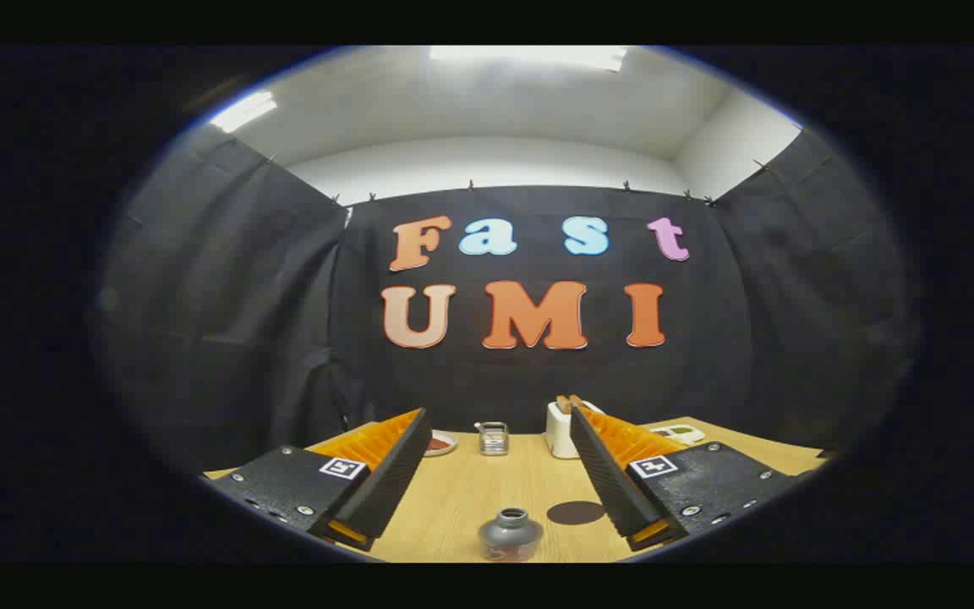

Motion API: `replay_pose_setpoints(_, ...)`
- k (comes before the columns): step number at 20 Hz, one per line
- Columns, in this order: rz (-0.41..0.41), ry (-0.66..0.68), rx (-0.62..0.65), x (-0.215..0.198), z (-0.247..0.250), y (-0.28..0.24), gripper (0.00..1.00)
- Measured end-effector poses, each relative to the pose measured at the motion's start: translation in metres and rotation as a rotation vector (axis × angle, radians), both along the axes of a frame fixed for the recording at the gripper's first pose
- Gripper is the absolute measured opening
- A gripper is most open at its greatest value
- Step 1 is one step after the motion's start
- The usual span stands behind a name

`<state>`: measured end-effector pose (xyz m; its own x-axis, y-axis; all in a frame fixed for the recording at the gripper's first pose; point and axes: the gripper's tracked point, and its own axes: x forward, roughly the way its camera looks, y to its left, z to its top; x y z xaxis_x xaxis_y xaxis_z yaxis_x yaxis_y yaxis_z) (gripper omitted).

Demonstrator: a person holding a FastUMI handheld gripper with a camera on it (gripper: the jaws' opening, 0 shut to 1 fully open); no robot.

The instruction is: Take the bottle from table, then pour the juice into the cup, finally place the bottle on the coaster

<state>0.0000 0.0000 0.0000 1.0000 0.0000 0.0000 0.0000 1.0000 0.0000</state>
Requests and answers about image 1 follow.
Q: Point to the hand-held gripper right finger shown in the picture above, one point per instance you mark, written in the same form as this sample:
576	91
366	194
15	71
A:
610	486

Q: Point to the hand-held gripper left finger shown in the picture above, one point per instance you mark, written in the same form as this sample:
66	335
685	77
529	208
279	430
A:
385	486

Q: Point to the round dark brown coaster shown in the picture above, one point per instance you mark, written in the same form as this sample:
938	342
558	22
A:
576	512

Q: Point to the silver juice bottle pink label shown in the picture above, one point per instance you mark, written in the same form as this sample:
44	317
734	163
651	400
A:
510	537

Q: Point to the small red plate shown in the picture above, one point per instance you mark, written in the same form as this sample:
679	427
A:
440	442

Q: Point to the wooden table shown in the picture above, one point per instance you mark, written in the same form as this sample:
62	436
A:
453	507

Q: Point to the small white toy toaster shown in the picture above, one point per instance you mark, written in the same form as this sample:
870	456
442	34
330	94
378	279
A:
559	431

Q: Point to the black backdrop cloth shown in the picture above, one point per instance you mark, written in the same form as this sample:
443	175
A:
284	338

